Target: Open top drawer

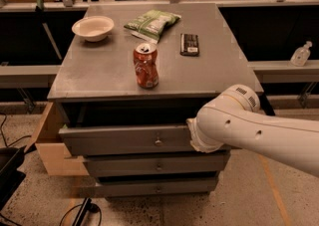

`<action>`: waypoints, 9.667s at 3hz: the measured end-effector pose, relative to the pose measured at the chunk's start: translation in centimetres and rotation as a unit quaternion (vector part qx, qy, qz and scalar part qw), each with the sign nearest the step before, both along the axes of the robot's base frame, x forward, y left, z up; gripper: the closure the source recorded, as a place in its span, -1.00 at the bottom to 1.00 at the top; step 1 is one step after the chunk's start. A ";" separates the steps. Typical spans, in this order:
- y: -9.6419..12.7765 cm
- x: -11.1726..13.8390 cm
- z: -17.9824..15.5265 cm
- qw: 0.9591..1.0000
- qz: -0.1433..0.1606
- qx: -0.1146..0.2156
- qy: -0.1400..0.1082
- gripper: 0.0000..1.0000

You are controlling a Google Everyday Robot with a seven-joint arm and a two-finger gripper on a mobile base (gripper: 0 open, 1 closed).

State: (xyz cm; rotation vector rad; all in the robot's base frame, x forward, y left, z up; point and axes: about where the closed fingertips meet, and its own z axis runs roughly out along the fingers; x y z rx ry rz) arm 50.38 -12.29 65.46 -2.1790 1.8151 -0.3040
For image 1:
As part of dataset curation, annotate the grey top drawer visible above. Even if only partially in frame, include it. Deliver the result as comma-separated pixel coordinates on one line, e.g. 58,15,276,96
58,123,230,157

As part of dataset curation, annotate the grey drawer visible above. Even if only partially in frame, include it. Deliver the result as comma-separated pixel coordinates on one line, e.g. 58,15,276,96
94,176,218,197
84,150,230,177
58,123,230,157

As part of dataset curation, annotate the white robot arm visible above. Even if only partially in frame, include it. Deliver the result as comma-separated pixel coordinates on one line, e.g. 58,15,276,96
187,85,319,177

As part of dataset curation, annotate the grey middle drawer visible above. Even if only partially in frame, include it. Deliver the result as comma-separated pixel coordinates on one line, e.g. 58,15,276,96
84,150,230,177

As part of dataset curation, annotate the grey bottom drawer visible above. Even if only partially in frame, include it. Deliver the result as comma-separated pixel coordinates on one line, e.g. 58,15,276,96
94,176,218,197

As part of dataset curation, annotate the grey drawer cabinet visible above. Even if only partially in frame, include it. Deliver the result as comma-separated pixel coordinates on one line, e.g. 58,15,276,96
48,2,262,197

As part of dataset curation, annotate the black chocolate bar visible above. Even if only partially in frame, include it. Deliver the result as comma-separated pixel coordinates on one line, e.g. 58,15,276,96
180,34,199,57

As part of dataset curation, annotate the dented red soda can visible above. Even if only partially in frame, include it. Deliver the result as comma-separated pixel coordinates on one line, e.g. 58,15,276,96
134,43,159,89

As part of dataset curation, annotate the green chip bag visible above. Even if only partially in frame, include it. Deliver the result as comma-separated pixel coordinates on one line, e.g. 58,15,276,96
125,10,181,44

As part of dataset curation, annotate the clear sanitizer bottle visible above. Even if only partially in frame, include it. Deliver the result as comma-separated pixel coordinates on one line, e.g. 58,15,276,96
290,41,312,67

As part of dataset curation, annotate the white bowl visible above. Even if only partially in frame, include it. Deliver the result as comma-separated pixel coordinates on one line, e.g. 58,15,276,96
72,16,115,42

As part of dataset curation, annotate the wooden box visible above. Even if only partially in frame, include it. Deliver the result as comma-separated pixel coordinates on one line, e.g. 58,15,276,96
25,103,88,176

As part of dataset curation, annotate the black floor cable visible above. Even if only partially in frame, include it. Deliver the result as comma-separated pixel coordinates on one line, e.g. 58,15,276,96
59,197,103,226

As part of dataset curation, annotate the grey bench rail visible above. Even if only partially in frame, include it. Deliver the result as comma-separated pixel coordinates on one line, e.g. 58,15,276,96
0,65,60,89

